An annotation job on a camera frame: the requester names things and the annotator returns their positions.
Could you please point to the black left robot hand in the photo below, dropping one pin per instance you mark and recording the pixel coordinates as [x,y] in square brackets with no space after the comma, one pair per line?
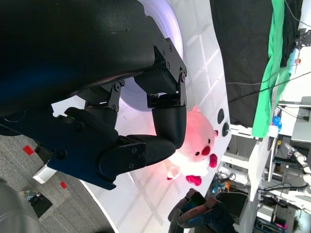
[73,48]

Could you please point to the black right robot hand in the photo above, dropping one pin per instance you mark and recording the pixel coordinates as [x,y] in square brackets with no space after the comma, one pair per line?
[199,214]

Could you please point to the pink plush doll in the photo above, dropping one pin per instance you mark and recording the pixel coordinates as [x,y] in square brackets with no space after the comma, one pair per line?
[199,136]

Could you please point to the lavender round plate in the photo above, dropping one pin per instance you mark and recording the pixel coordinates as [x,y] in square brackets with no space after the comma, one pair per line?
[170,24]

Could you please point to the black round table grommet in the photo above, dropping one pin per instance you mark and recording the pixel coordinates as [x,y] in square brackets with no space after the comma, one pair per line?
[226,129]
[220,116]

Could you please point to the red floor tape mark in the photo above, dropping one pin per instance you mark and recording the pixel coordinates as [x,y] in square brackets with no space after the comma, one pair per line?
[28,149]
[63,185]

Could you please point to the small blue object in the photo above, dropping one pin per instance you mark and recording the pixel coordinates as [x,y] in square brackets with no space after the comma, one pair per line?
[277,122]

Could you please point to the white table foot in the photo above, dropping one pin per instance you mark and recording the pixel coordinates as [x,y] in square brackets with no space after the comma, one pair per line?
[45,174]

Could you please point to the green cloth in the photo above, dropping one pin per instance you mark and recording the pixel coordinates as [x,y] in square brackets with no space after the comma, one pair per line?
[267,97]

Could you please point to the grey equipment box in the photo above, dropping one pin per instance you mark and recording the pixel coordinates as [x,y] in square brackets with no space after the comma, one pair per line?
[302,116]

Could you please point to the black backdrop cloth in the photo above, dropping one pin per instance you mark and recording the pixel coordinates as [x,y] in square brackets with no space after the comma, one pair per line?
[243,48]

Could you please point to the grey rounded robot shell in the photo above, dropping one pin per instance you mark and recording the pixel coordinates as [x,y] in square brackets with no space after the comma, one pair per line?
[14,208]

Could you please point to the white desk frame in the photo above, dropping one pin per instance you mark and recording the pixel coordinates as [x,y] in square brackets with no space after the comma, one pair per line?
[243,157]

